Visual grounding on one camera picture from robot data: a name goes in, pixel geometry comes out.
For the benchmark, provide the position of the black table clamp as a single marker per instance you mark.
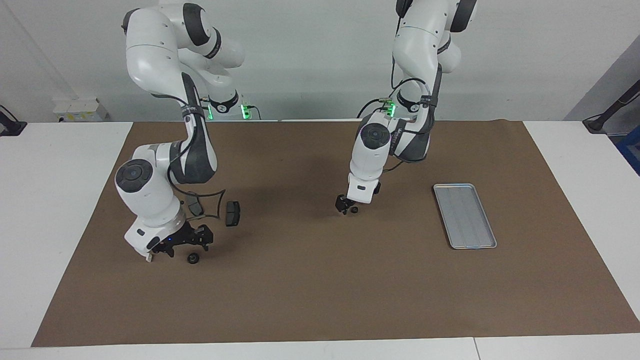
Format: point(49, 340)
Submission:
point(12, 129)

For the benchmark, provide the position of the short dark brake pad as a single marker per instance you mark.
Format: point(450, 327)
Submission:
point(232, 213)

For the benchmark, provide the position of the blue crate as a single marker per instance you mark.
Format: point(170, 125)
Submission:
point(631, 150)

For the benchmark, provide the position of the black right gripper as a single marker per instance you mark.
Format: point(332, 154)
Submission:
point(182, 239)

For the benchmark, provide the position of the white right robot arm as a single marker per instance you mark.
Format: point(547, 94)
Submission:
point(150, 50)

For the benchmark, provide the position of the brown table mat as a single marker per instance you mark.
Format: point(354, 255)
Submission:
point(320, 300)

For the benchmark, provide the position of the black angled stand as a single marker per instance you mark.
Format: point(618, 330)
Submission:
point(597, 124)

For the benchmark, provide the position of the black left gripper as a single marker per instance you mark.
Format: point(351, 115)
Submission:
point(346, 202)

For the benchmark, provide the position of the long dark brake pad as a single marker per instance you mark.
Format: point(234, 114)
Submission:
point(195, 208)

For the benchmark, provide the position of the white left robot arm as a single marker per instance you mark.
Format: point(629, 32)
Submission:
point(420, 40)

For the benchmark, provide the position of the small black wheel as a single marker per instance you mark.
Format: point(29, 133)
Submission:
point(193, 258)

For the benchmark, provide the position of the silver metal tray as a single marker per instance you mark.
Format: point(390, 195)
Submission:
point(465, 217)

